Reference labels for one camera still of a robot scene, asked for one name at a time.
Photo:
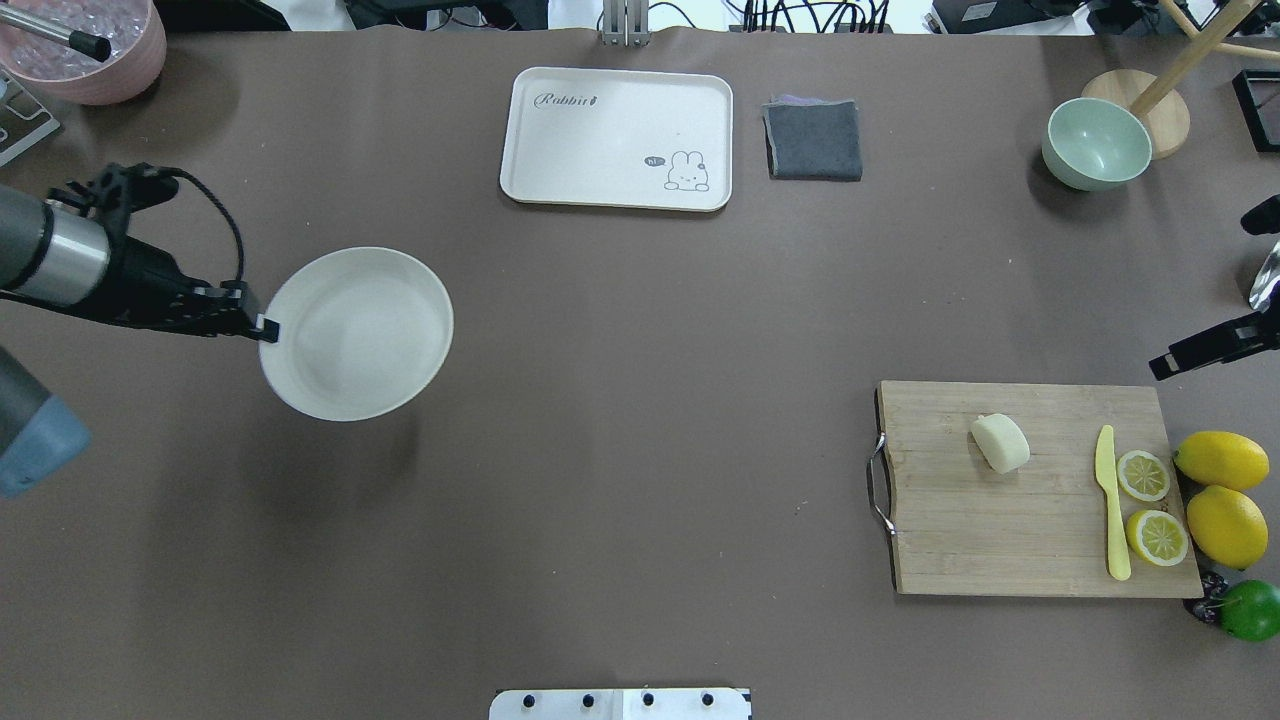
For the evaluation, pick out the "lemon half near bun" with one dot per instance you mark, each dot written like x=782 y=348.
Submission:
x=1144 y=476

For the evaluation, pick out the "green lime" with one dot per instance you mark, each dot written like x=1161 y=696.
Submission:
x=1250 y=611

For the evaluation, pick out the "grey folded cloth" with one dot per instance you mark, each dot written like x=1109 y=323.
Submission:
x=813 y=140

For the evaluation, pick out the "beige rabbit tray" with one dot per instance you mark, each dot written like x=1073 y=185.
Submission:
x=619 y=139

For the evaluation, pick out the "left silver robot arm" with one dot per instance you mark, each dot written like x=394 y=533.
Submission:
x=69 y=261

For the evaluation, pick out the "beige round plate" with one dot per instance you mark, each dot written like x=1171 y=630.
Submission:
x=361 y=332

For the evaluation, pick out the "black gripper camera mount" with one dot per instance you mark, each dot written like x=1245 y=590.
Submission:
x=111 y=198

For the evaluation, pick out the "yellow plastic knife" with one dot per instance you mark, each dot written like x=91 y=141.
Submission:
x=1117 y=559

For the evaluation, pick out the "white steamed bun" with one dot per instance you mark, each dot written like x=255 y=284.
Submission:
x=1001 y=442

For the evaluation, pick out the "whole lemon far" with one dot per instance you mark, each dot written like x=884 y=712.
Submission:
x=1222 y=458

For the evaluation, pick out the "aluminium frame post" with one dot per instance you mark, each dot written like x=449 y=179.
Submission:
x=625 y=23

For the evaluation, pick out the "pink bowl with ice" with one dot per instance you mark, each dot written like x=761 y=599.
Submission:
x=134 y=29

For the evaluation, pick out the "wooden cutting board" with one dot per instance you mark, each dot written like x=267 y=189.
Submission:
x=957 y=527

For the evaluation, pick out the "dark grapes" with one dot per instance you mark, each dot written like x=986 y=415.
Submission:
x=1208 y=607

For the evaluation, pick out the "metal tongs handle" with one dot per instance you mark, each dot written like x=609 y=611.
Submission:
x=95 y=47

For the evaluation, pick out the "white cup rack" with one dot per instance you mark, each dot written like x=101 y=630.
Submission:
x=25 y=121

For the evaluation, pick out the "black tray with glasses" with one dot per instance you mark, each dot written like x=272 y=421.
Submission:
x=1257 y=92

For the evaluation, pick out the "metal scoop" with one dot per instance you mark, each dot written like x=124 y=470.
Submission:
x=1266 y=281

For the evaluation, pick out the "lemon half near edge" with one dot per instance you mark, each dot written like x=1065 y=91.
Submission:
x=1157 y=537

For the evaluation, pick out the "mint green bowl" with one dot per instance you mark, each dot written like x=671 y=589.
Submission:
x=1094 y=145

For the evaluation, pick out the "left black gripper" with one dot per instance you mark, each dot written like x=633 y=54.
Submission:
x=142 y=282

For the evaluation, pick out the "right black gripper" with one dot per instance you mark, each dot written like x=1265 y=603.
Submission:
x=1212 y=346

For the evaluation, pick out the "wooden cup tree stand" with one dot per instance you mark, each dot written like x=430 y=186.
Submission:
x=1155 y=100

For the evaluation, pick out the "whole lemon near lime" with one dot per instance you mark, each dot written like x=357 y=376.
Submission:
x=1228 y=527

